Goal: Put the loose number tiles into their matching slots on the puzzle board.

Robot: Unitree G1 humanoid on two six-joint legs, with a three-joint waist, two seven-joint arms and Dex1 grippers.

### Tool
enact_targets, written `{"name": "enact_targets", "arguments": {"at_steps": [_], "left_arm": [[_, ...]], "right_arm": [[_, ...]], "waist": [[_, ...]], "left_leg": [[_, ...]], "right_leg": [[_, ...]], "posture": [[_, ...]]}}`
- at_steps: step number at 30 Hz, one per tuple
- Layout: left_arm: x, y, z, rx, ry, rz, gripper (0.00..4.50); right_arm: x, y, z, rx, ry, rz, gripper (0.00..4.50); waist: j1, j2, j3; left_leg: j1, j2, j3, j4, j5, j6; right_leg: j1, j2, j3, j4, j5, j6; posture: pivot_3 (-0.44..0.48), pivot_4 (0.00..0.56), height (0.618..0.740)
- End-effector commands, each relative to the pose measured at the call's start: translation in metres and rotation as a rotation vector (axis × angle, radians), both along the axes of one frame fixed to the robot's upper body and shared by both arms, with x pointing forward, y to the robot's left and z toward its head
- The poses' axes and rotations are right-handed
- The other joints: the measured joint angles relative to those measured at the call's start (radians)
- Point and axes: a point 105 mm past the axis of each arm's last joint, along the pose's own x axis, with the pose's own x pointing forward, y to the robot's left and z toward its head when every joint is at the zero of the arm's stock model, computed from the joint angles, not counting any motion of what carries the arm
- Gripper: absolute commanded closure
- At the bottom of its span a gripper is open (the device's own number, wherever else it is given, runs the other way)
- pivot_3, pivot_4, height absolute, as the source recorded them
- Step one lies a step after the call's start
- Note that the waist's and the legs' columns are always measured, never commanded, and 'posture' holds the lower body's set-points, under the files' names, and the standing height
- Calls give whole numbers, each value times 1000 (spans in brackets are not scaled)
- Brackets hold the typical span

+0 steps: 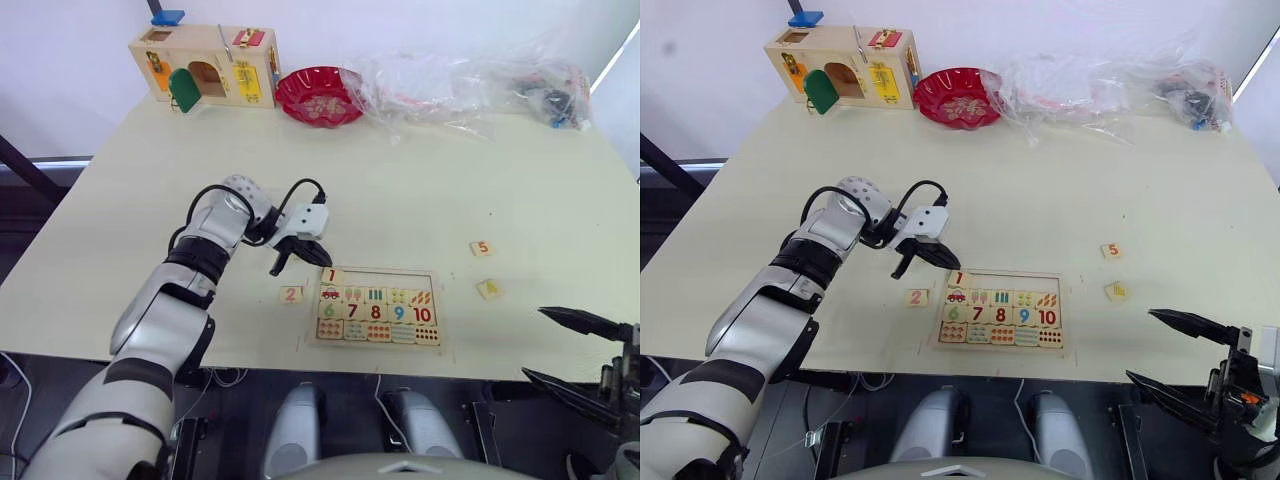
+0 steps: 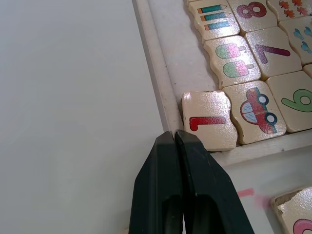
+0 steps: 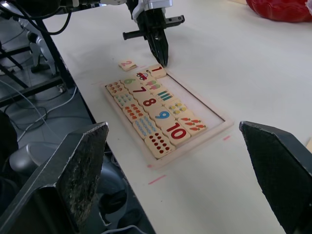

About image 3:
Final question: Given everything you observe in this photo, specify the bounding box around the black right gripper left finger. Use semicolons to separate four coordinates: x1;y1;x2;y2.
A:
0;121;109;234

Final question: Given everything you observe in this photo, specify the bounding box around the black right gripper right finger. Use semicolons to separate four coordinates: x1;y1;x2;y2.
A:
238;120;312;234

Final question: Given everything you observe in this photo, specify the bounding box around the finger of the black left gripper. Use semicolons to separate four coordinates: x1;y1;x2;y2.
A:
156;28;170;68
145;32;167;68

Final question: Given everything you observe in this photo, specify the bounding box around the red number one tile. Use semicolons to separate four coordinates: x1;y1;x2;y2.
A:
145;64;168;79

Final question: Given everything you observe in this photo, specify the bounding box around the pink number two tile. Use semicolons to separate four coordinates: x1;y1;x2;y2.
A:
118;59;137;72

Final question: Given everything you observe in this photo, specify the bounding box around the green number six tile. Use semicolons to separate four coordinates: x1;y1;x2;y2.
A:
120;77;140;91

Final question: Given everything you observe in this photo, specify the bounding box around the dark red number seven tile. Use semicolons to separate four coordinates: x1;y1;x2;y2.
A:
130;84;152;99

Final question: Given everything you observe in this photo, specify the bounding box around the red number eight tile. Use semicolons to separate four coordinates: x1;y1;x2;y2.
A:
137;96;163;113

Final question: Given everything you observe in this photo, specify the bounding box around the blue number nine tile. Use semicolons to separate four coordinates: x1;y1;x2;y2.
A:
148;106;176;127

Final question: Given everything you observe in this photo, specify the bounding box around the wooden number puzzle board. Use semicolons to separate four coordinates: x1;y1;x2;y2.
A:
98;69;234;171

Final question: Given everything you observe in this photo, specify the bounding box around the red number ten tile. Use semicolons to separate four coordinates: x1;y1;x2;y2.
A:
160;120;193;147

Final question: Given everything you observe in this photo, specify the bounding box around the red car picture tile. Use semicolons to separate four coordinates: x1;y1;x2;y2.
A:
134;70;153;82

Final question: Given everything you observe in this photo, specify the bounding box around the ice lollies picture tile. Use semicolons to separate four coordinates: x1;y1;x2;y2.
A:
145;78;164;92

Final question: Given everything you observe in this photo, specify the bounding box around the grey rounded leg cover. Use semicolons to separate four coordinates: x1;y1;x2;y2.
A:
99;158;130;196
9;143;63;183

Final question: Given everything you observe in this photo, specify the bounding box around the striped bars picture tile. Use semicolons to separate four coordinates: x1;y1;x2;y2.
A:
153;88;176;103

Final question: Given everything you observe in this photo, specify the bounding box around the red mushrooms picture tile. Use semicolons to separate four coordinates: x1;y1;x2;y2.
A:
105;80;125;97

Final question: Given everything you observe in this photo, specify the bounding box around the blue drops picture tile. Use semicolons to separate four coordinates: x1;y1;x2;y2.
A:
113;92;135;109

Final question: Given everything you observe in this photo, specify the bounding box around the yellow flowers picture tile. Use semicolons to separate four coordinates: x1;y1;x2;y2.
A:
165;100;194;118

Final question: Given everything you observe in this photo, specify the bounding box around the orange shapes picture tile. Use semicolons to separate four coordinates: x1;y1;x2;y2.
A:
121;103;146;124

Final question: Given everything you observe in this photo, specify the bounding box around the blue shapes picture tile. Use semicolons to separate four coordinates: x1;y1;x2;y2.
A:
132;114;159;140

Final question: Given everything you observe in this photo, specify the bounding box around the orange carrots picture tile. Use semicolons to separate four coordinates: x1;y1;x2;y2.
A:
177;116;208;137

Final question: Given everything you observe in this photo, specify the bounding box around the red dots picture tile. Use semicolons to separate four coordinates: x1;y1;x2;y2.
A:
144;132;176;160

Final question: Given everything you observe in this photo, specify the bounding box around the white jointed machine leg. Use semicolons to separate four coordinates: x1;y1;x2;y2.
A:
19;18;51;73

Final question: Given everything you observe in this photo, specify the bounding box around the red plastic bowl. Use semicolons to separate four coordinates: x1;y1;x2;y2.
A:
245;0;312;23

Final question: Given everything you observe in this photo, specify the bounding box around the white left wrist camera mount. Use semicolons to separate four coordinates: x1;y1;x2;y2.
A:
131;0;174;20

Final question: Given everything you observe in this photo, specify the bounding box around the white floor cable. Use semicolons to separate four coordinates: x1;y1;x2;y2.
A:
0;80;82;138

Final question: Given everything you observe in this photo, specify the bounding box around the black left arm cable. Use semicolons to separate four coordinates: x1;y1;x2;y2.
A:
0;0;74;36

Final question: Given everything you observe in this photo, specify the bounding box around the black metal table frame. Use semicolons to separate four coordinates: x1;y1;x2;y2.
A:
0;14;75;108

